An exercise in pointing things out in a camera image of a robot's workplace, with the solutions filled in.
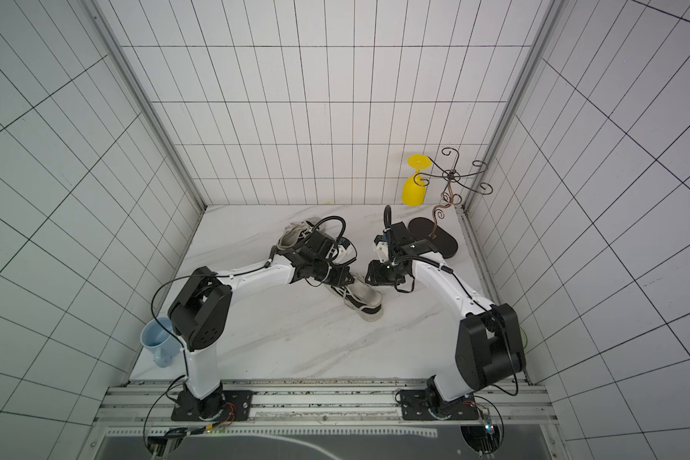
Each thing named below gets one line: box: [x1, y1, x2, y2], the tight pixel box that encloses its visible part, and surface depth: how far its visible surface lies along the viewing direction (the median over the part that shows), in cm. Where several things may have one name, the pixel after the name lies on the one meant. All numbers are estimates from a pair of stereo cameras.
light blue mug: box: [139, 316, 182, 368], surface depth 79 cm
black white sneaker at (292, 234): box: [276, 220, 313, 250], surface depth 102 cm
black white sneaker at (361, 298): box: [325, 274, 385, 322], surface depth 87 cm
